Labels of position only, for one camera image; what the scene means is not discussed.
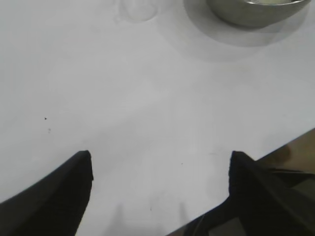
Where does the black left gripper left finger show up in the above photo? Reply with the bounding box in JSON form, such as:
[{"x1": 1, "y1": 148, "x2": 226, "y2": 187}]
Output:
[{"x1": 0, "y1": 150, "x2": 95, "y2": 236}]

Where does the clear plastic measuring cup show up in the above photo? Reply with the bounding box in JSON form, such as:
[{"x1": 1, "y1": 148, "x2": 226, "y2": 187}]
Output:
[{"x1": 119, "y1": 0, "x2": 158, "y2": 23}]

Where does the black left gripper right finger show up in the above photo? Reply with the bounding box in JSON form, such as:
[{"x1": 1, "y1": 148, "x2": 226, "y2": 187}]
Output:
[{"x1": 227, "y1": 150, "x2": 315, "y2": 236}]

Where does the stainless steel mixing bowl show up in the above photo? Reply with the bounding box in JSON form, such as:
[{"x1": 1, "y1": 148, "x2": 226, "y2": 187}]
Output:
[{"x1": 206, "y1": 0, "x2": 312, "y2": 27}]

